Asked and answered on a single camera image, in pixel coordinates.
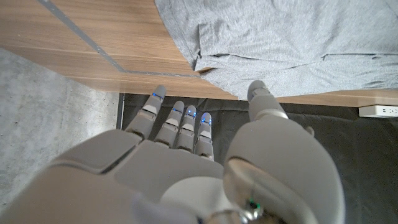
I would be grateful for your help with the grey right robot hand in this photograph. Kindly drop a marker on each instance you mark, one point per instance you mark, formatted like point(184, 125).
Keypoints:
point(155, 174)

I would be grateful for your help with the grey shorts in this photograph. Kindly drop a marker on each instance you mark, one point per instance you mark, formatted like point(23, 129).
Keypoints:
point(280, 40)

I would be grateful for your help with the white power strip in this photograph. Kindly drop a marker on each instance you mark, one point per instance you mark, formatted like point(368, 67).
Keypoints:
point(377, 111)

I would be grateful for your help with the black backdrop stand pole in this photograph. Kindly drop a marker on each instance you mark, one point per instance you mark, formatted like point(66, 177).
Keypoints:
point(120, 112)

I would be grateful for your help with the black backdrop curtain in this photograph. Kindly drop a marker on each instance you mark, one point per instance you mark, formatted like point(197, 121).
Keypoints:
point(367, 161)

